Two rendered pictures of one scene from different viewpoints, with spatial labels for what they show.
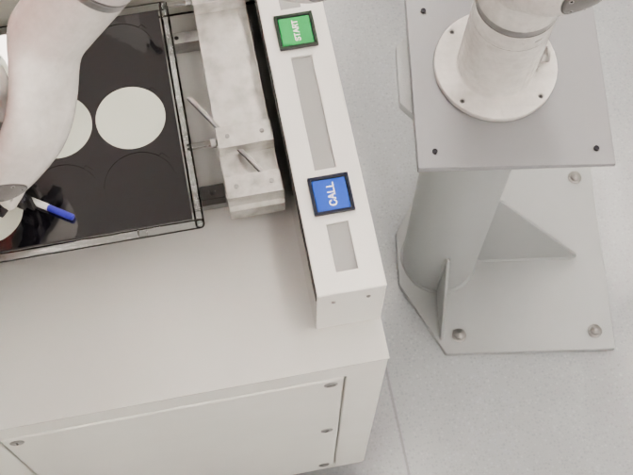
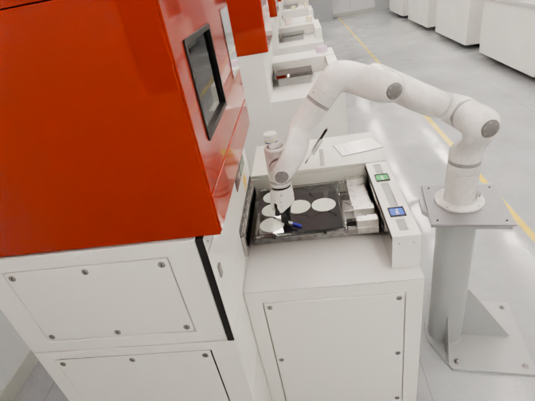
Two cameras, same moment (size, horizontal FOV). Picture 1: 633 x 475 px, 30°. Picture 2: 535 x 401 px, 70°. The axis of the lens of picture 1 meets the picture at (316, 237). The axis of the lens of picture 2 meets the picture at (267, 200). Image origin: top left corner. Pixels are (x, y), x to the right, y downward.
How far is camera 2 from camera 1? 0.85 m
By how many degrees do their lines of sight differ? 39
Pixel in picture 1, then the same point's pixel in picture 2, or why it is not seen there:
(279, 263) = (376, 250)
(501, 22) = (458, 161)
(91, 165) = (309, 214)
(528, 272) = (486, 340)
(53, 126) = (299, 149)
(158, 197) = (331, 221)
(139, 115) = (326, 204)
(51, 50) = (302, 124)
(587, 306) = (518, 356)
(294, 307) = (382, 262)
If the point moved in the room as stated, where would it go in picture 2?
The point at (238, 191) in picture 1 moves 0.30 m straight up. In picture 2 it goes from (361, 219) to (357, 148)
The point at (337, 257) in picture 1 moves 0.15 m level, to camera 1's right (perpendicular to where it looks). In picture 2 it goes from (400, 227) to (448, 228)
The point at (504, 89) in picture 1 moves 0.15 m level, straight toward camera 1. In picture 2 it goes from (463, 200) to (455, 220)
